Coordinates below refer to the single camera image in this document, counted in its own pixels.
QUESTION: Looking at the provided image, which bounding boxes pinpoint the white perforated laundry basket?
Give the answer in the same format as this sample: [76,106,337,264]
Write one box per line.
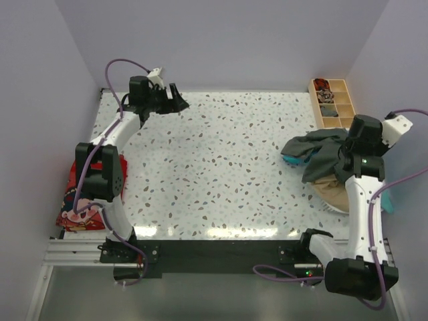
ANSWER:
[321,199,349,215]

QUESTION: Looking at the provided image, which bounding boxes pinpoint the teal t shirt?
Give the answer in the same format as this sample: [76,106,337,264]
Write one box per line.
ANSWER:
[281,147,319,165]

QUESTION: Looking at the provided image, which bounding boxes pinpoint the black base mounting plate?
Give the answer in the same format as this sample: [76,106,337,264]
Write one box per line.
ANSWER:
[98,240,324,281]

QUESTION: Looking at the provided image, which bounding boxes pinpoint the patterned rolled socks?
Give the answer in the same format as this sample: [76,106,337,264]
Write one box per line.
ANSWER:
[317,90,334,104]

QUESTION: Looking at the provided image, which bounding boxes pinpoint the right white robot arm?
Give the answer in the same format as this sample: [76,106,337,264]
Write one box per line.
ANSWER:
[298,114,399,304]

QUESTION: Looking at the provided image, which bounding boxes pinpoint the red black rolled socks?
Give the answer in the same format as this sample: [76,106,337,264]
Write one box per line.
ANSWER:
[313,78,331,91]

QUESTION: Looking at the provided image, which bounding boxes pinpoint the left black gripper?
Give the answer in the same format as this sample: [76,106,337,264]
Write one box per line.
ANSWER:
[144,84,189,115]

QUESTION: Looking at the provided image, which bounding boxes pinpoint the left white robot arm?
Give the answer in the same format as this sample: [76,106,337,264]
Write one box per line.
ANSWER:
[73,76,189,262]

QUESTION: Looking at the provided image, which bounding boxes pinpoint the wooden compartment organizer box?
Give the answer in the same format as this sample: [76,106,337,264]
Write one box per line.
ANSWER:
[308,78,356,129]

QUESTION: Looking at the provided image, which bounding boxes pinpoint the beige t shirt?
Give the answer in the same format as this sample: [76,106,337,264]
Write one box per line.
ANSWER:
[311,175,349,205]

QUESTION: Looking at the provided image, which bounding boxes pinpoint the dark grey t shirt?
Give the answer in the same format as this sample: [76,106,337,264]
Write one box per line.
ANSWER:
[283,128,348,183]

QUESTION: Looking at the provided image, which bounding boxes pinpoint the grey rolled socks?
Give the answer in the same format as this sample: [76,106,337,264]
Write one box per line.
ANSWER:
[320,104,338,117]

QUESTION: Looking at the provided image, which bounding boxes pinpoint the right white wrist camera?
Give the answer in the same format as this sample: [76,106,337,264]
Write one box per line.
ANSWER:
[382,114,413,148]

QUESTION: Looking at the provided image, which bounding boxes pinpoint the aluminium rail frame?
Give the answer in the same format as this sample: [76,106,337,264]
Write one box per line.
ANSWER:
[25,235,109,321]

